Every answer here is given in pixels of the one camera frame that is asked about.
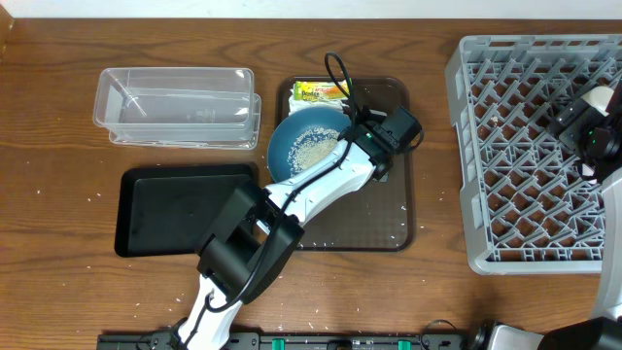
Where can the pink cup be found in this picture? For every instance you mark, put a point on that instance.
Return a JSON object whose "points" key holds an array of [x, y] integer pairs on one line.
{"points": [[587, 173]]}

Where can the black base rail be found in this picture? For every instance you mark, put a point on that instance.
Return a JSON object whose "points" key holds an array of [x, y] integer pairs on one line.
{"points": [[256, 341]]}

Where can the grey dishwasher rack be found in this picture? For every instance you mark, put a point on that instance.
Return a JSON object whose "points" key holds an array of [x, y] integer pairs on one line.
{"points": [[525, 208]]}

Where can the dark brown serving tray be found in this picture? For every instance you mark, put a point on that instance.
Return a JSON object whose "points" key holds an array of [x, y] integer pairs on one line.
{"points": [[380, 217]]}

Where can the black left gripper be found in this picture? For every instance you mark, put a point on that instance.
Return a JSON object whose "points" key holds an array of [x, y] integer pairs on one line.
{"points": [[387, 168]]}

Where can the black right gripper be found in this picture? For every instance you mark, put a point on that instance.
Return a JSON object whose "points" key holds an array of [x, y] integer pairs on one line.
{"points": [[571, 124]]}

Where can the clear plastic bin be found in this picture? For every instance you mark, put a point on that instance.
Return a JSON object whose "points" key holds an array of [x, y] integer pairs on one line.
{"points": [[179, 107]]}

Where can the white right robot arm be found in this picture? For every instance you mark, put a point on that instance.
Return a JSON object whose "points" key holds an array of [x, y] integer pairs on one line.
{"points": [[603, 330]]}

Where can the cream white cup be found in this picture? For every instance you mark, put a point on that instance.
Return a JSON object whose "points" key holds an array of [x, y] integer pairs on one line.
{"points": [[598, 98]]}

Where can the pile of white rice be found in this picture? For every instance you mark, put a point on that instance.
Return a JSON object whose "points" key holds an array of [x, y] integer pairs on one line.
{"points": [[310, 147]]}

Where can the yellow green snack wrapper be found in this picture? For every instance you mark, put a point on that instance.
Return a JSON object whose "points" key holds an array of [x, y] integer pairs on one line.
{"points": [[319, 91]]}

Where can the black rectangular tray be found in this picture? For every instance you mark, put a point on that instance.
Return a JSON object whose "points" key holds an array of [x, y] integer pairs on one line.
{"points": [[164, 210]]}

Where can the white crumpled napkin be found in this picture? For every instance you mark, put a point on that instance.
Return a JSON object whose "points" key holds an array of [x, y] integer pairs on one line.
{"points": [[297, 105]]}

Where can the dark blue plate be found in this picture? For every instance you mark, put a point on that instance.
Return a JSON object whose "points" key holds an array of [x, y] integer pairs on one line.
{"points": [[293, 126]]}

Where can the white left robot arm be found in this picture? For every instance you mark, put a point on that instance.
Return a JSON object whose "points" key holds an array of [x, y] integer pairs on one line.
{"points": [[255, 233]]}

